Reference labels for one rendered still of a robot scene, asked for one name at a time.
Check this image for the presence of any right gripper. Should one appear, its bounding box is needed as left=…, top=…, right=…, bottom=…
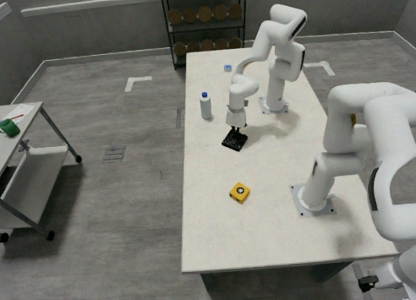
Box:
left=226, top=108, right=247, bottom=134

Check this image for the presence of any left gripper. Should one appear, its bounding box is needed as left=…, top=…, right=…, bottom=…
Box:
left=359, top=260, right=404, bottom=292

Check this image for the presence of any white bottle with blue cap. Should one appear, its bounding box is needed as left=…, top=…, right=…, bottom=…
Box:
left=200, top=92, right=212, bottom=119

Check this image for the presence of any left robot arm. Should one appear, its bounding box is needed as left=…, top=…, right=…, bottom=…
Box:
left=298, top=83, right=416, bottom=300

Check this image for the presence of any black knob box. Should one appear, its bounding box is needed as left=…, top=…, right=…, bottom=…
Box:
left=222, top=129, right=248, bottom=152

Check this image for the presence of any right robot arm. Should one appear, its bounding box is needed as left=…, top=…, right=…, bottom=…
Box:
left=226, top=4, right=307, bottom=113

